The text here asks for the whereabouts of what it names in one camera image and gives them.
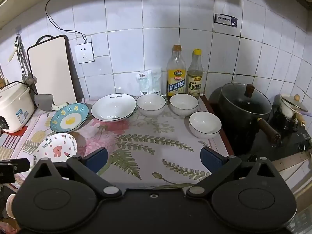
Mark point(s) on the hanging metal ladles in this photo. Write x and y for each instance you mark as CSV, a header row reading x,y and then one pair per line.
x,y
28,79

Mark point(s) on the white lettered plate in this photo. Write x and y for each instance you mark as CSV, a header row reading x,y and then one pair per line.
x,y
129,115
112,107

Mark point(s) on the black cooking pot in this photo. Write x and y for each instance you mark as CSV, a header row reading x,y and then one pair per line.
x,y
241,131

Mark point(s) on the white wall socket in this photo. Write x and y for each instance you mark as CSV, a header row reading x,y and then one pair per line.
x,y
84,53

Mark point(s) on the glass pot lid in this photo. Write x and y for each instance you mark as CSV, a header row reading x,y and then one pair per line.
x,y
243,104

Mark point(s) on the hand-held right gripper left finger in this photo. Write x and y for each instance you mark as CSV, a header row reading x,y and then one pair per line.
x,y
97,160

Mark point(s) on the white hanging spatula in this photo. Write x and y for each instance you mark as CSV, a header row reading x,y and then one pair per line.
x,y
12,53

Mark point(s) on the white ribbed bowl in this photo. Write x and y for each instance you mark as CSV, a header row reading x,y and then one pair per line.
x,y
150,104
183,104
205,124

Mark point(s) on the small enamel pot lid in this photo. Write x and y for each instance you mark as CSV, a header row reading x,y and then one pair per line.
x,y
292,102

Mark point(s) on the white cutting board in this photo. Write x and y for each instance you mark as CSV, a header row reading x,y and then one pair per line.
x,y
51,68

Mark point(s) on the white vinegar bottle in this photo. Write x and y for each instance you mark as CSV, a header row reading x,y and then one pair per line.
x,y
195,82

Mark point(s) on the blue egg print plate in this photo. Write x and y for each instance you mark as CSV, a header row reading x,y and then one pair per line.
x,y
69,120

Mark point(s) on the black gas stove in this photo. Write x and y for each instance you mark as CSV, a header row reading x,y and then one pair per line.
x,y
292,139

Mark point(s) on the wall sticker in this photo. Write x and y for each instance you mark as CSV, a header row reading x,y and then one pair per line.
x,y
225,20

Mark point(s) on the grey kitchen knife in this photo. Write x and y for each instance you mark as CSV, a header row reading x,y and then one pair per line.
x,y
43,101

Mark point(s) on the floral tablecloth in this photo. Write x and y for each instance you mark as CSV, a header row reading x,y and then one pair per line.
x,y
151,136

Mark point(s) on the small white enamel pot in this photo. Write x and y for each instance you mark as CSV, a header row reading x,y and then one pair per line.
x,y
286,111

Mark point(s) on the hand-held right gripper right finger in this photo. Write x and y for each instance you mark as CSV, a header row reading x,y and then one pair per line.
x,y
211,158

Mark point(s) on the white rice cooker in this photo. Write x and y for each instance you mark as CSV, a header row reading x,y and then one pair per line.
x,y
14,107

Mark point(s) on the cooking wine bottle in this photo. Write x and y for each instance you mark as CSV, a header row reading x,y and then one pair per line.
x,y
176,80

